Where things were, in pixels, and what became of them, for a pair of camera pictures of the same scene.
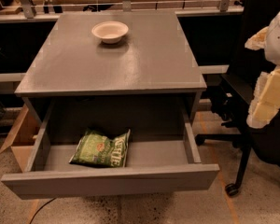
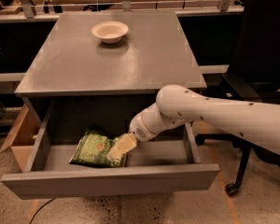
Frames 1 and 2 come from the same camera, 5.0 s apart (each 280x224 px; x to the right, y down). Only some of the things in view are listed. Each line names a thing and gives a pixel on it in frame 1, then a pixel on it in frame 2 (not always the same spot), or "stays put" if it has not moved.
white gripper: [279, 42] to [139, 129]
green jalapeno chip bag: [96, 147] stays put
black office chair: [234, 100] stays put
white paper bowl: [110, 32] stays put
